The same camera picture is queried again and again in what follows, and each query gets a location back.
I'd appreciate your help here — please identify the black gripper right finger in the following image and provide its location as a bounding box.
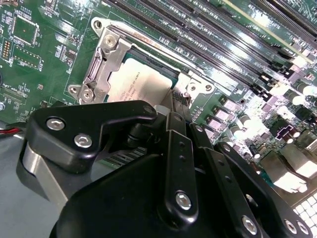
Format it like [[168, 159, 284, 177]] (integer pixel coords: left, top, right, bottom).
[[180, 91, 315, 238]]

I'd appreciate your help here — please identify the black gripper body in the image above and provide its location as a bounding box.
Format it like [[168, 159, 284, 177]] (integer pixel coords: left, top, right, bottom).
[[49, 153, 240, 238]]

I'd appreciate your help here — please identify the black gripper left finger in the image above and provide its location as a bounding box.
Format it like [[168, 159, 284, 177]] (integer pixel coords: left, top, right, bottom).
[[16, 90, 200, 230]]

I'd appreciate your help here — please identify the metal locking lever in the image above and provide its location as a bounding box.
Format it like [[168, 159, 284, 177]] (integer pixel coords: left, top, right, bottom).
[[84, 48, 105, 86]]

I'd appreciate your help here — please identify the metal socket cover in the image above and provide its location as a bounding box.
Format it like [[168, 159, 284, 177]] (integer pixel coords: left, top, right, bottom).
[[83, 27, 216, 105]]

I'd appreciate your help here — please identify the silver CPU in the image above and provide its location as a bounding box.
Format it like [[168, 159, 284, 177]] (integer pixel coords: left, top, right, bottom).
[[107, 57, 179, 106]]

